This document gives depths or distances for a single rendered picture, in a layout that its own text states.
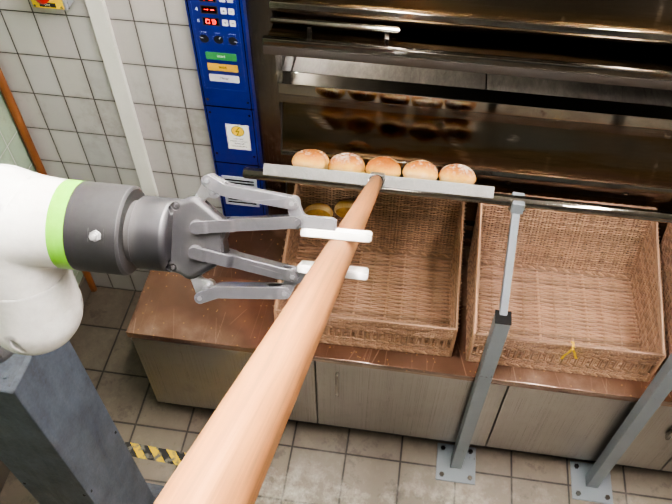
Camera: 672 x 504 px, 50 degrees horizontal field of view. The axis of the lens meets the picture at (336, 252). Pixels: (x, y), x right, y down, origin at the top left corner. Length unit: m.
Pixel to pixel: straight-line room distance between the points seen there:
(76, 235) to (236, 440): 0.49
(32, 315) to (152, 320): 1.57
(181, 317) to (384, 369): 0.67
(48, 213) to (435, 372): 1.66
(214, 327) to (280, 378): 2.00
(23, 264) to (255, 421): 0.53
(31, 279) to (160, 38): 1.47
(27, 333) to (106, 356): 2.22
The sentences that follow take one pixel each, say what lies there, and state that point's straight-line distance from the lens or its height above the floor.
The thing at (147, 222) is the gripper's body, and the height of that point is 1.99.
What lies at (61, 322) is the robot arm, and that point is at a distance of 0.85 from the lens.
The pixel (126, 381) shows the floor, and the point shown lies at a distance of 2.98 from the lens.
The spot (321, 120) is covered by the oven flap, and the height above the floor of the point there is 1.04.
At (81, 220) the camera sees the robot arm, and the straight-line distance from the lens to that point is 0.73.
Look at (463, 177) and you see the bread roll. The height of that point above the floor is 1.11.
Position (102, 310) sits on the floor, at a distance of 3.19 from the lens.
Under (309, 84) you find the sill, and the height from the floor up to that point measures 1.18.
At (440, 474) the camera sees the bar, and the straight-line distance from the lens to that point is 2.71.
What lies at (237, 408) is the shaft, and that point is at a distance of 0.29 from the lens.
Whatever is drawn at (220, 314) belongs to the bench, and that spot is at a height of 0.58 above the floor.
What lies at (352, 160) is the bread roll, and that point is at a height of 1.13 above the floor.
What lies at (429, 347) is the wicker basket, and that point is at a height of 0.62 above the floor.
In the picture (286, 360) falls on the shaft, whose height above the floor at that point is 2.20.
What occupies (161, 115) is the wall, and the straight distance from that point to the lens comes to 2.39.
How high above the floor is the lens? 2.51
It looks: 51 degrees down
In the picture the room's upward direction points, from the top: straight up
